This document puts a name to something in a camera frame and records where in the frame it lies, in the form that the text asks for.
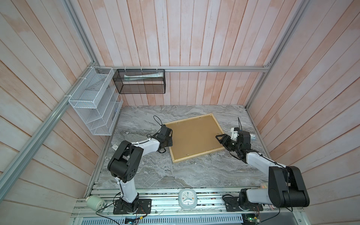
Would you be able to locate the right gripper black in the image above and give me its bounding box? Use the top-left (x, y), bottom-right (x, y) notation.
top-left (216, 133), bottom-right (241, 152)

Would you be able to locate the light wooden picture frame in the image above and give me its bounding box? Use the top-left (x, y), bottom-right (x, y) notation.
top-left (163, 113), bottom-right (226, 164)

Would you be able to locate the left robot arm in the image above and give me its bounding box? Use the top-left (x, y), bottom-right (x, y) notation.
top-left (107, 125), bottom-right (173, 213)

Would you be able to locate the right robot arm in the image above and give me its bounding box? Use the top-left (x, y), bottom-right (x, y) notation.
top-left (216, 127), bottom-right (310, 211)

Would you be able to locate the small white grey device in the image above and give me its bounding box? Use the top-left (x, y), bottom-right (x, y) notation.
top-left (250, 134), bottom-right (256, 141)

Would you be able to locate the white desk clock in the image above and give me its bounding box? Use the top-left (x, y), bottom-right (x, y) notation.
top-left (178, 188), bottom-right (197, 210)

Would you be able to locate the paper in black basket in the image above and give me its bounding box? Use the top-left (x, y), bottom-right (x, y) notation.
top-left (123, 72), bottom-right (164, 82)

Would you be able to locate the white tape roll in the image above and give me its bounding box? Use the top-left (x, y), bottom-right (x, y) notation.
top-left (85, 196), bottom-right (107, 212)

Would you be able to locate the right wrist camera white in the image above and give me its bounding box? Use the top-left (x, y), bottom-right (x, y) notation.
top-left (231, 127), bottom-right (240, 141)

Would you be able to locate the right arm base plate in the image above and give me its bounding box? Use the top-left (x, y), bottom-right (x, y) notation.
top-left (222, 195), bottom-right (263, 212)

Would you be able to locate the black wire mesh basket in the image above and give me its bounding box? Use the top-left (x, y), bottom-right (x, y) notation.
top-left (112, 68), bottom-right (167, 94)

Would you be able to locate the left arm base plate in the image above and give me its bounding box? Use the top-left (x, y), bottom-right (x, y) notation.
top-left (113, 199), bottom-right (152, 215)

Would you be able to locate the white wire mesh shelf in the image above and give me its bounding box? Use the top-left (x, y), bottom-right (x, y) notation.
top-left (69, 67), bottom-right (123, 136)

